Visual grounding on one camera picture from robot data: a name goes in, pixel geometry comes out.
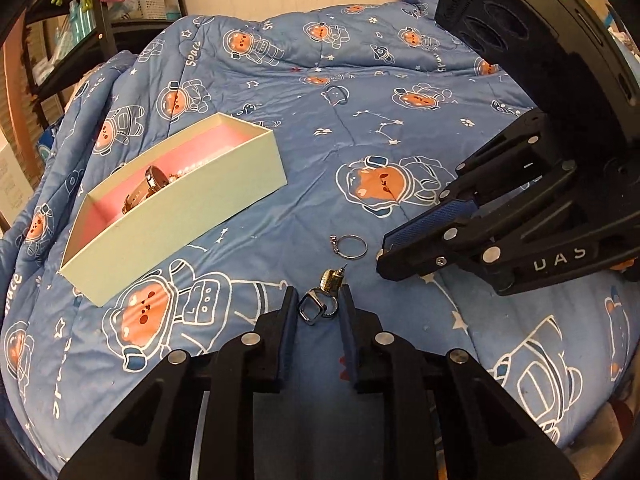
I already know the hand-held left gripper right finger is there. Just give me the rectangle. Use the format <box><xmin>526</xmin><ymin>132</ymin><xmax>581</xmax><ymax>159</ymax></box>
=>
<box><xmin>339</xmin><ymin>284</ymin><xmax>581</xmax><ymax>480</ymax></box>

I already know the white plastic basket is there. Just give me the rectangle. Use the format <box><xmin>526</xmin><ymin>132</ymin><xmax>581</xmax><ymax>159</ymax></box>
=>
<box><xmin>126</xmin><ymin>0</ymin><xmax>167</xmax><ymax>17</ymax></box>

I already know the small gold earring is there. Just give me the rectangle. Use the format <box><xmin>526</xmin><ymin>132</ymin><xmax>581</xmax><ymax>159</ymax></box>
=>
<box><xmin>320</xmin><ymin>264</ymin><xmax>349</xmax><ymax>294</ymax></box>

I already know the silver hoop ring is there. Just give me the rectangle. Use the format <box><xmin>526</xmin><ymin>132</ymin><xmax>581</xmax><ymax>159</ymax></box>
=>
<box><xmin>329</xmin><ymin>233</ymin><xmax>369</xmax><ymax>261</ymax></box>

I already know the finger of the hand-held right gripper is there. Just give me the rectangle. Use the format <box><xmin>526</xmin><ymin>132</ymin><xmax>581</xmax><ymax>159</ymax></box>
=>
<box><xmin>376</xmin><ymin>169</ymin><xmax>640</xmax><ymax>297</ymax></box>
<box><xmin>381</xmin><ymin>109</ymin><xmax>577</xmax><ymax>257</ymax></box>

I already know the white pearl bracelet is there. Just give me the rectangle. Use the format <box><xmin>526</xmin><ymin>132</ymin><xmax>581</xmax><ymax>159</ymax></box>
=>
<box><xmin>167</xmin><ymin>156</ymin><xmax>212</xmax><ymax>184</ymax></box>

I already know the pale green box pink inside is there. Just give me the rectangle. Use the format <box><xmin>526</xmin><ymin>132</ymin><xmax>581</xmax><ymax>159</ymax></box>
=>
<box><xmin>59</xmin><ymin>112</ymin><xmax>288</xmax><ymax>308</ymax></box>

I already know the black metal shelf rack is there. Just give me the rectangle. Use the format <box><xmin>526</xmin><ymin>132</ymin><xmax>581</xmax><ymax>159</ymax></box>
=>
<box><xmin>25</xmin><ymin>0</ymin><xmax>188</xmax><ymax>107</ymax></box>

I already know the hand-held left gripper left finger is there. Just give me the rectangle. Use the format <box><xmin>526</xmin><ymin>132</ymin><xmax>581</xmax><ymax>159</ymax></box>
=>
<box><xmin>60</xmin><ymin>287</ymin><xmax>301</xmax><ymax>480</ymax></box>

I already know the tall white carton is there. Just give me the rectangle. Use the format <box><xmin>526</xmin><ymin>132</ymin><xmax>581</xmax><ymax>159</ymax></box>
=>
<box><xmin>0</xmin><ymin>139</ymin><xmax>32</xmax><ymax>232</ymax></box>

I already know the blue striped package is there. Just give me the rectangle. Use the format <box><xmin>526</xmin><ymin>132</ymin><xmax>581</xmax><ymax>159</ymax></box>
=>
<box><xmin>66</xmin><ymin>1</ymin><xmax>97</xmax><ymax>39</ymax></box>

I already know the gold wrist watch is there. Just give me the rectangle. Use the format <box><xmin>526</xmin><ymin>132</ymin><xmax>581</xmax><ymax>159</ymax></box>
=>
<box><xmin>120</xmin><ymin>164</ymin><xmax>173</xmax><ymax>216</ymax></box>

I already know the silver square charm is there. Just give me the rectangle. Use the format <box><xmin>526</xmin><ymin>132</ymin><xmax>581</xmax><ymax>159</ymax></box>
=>
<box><xmin>298</xmin><ymin>287</ymin><xmax>341</xmax><ymax>326</ymax></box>

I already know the blue printed blanket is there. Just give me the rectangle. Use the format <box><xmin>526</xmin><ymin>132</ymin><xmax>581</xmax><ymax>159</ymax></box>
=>
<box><xmin>0</xmin><ymin>0</ymin><xmax>640</xmax><ymax>466</ymax></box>

